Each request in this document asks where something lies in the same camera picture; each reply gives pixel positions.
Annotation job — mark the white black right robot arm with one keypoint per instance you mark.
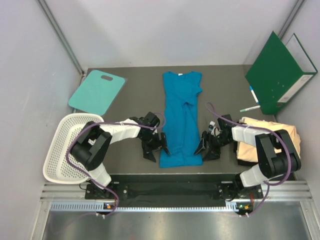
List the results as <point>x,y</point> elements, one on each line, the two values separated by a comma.
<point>276,153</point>

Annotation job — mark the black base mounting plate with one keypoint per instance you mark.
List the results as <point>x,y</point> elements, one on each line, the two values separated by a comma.
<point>180,194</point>

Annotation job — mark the white blue marker pen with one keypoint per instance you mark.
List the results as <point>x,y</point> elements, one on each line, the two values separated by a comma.
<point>254,95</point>

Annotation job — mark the aluminium frame rail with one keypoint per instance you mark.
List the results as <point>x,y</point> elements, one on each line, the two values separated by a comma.
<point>60,35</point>

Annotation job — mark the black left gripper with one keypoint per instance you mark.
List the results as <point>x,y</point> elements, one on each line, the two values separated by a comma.
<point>147,150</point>

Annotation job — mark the black t shirt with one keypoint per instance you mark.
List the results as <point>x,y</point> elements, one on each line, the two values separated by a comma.
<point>246,155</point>

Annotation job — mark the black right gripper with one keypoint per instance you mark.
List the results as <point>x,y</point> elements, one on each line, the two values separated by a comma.
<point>213,152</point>

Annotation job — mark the teal cutting board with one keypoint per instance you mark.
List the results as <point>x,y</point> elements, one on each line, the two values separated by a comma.
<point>97,92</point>

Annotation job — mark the white perforated plastic basket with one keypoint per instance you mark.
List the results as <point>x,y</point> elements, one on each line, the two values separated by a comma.
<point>56,169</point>

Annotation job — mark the grey slotted cable duct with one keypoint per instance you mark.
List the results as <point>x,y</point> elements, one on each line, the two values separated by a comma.
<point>107,207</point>

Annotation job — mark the blue t shirt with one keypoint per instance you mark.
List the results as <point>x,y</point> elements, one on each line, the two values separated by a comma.
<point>181,114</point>

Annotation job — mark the green lever arch binder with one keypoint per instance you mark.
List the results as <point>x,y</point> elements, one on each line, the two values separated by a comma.
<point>279,72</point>

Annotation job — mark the white green marker pen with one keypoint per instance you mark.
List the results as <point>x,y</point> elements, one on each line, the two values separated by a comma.
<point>249,108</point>

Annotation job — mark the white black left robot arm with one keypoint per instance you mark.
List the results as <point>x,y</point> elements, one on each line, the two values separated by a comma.
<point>88,150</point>

